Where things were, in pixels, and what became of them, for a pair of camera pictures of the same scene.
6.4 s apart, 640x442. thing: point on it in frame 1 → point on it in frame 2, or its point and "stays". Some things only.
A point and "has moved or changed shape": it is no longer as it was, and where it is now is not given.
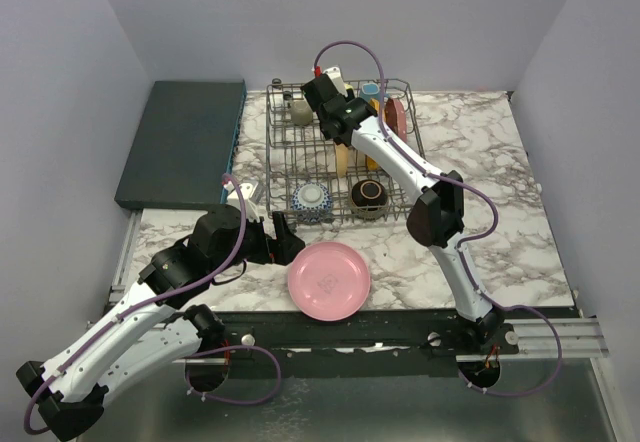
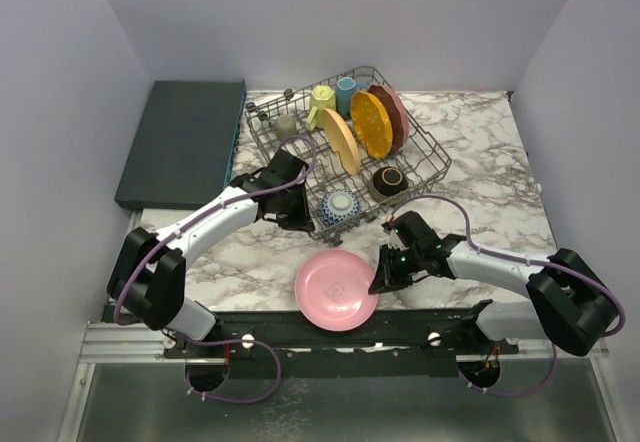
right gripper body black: x=349 y=98 → x=411 y=258
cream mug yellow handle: x=350 y=86 has moved or changed shape
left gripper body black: x=259 y=247 → x=293 y=213
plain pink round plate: x=328 y=281 has moved or changed shape
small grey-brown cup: x=300 y=113 → x=285 y=127
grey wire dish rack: x=313 y=177 has moved or changed shape
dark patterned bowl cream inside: x=369 y=199 → x=388 y=182
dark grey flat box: x=184 y=146 stays
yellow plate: x=371 y=163 has moved or changed shape
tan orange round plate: x=342 y=160 has moved or changed shape
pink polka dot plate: x=395 y=118 stays
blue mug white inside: x=370 y=91 has moved or changed shape
